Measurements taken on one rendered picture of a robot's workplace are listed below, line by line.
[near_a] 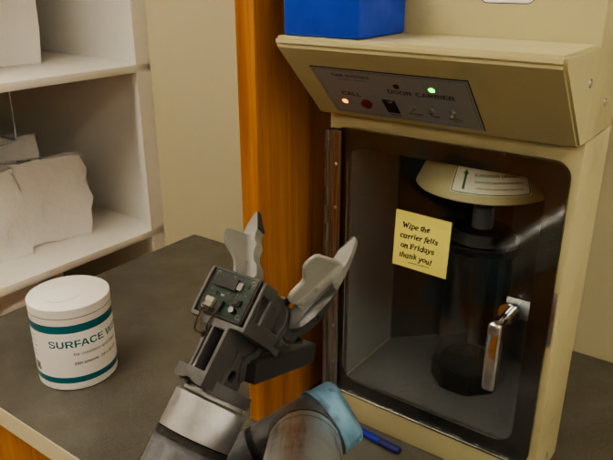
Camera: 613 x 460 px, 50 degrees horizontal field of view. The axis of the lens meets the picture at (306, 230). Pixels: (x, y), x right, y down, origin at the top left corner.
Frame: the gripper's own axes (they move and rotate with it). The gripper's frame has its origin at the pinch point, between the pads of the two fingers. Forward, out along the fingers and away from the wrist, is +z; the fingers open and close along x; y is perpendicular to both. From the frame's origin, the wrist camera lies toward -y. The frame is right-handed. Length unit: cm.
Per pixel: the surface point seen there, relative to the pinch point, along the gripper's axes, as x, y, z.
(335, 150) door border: 6.7, -7.7, 14.4
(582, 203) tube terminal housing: -23.6, -12.1, 15.5
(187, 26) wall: 78, -32, 53
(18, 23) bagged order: 114, -17, 38
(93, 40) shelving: 113, -35, 48
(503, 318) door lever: -18.6, -16.8, 1.5
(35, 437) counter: 41, -18, -37
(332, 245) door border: 7.0, -17.3, 4.8
